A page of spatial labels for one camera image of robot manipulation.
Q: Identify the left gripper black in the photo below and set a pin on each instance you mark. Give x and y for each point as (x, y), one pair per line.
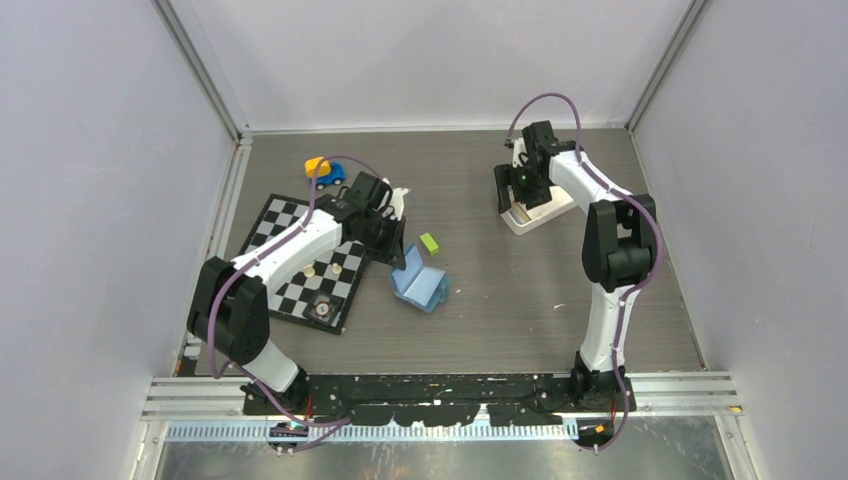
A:
(395, 256)

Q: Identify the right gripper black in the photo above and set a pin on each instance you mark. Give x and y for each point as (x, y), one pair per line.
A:
(503, 178)

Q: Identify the stack of credit cards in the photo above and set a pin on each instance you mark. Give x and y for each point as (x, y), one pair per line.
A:
(520, 214)

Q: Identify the blue card holder wallet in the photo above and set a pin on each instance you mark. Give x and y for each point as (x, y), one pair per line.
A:
(420, 285)

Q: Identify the white plastic box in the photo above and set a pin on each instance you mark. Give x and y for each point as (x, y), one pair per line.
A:
(560, 203)

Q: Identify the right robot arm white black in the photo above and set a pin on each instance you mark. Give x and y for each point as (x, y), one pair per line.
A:
(620, 250)

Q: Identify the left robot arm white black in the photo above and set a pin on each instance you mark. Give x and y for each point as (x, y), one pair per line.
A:
(230, 306)

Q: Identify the green block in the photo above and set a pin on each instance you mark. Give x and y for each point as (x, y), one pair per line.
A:
(429, 243)

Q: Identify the small compass in black case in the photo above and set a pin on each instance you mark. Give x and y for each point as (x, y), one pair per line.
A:
(323, 309)

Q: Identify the blue yellow toy car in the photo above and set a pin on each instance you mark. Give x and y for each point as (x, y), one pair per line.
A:
(324, 174)

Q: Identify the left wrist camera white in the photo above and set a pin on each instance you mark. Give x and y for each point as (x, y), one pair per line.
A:
(397, 203)

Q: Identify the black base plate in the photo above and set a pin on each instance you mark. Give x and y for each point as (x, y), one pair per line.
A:
(440, 400)

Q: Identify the aluminium frame rail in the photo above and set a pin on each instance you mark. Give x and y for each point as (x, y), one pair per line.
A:
(202, 408)

